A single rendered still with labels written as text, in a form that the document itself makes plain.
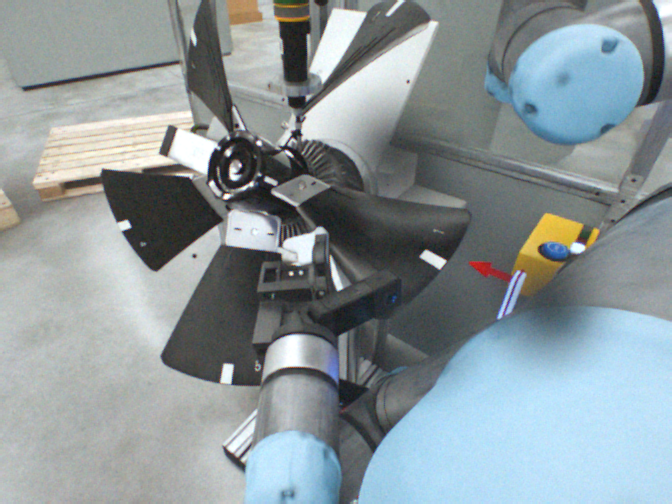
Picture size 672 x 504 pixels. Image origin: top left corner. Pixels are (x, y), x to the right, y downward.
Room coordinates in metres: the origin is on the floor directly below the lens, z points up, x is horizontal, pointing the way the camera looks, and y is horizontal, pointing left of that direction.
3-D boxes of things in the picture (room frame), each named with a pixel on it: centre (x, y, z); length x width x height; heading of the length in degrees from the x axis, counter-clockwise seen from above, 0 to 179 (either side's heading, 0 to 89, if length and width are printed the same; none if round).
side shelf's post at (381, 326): (1.10, -0.18, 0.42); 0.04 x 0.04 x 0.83; 53
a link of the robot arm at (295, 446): (0.17, 0.03, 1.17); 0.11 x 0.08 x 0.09; 0
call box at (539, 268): (0.61, -0.41, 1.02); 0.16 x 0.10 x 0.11; 143
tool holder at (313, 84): (0.60, 0.05, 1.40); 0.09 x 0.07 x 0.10; 178
